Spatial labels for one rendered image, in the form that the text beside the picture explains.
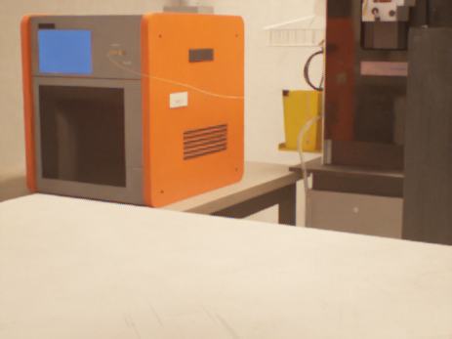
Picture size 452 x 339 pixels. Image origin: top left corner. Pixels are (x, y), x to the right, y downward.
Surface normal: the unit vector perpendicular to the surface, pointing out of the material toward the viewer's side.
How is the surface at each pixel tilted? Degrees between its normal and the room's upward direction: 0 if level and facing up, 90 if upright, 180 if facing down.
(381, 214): 90
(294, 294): 0
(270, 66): 90
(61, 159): 90
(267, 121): 90
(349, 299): 0
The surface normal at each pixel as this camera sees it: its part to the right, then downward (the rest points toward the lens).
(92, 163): -0.50, 0.14
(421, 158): -0.73, 0.11
